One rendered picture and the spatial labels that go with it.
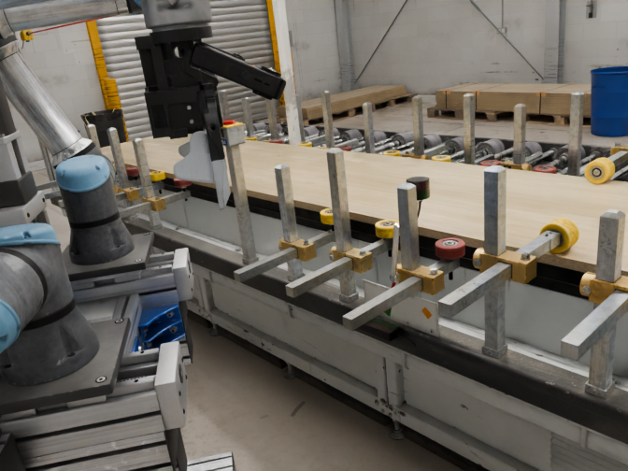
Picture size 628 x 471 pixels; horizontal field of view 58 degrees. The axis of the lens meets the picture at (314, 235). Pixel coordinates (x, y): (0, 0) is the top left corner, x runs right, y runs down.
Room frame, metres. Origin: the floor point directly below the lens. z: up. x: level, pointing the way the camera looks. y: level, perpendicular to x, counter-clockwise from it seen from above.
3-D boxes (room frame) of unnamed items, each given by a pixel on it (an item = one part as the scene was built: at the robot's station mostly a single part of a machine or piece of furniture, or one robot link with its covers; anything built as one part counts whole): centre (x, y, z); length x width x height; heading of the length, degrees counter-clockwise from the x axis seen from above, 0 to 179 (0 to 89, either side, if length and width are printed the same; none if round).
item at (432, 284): (1.38, -0.27, 0.85); 0.14 x 0.06 x 0.05; 41
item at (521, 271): (1.18, -0.43, 0.95); 0.14 x 0.06 x 0.05; 41
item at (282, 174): (1.77, 0.08, 0.86); 0.04 x 0.04 x 0.48; 41
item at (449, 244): (1.44, -0.37, 0.85); 0.08 x 0.08 x 0.11
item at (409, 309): (1.40, -0.21, 0.75); 0.26 x 0.01 x 0.10; 41
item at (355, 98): (10.04, -0.81, 0.23); 2.41 x 0.77 x 0.17; 129
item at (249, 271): (1.72, 0.08, 0.82); 0.44 x 0.03 x 0.04; 131
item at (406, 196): (1.39, -0.25, 0.86); 0.04 x 0.04 x 0.48; 41
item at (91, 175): (1.32, 0.52, 1.21); 0.13 x 0.12 x 0.14; 15
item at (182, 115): (0.70, 0.13, 1.46); 0.09 x 0.08 x 0.12; 98
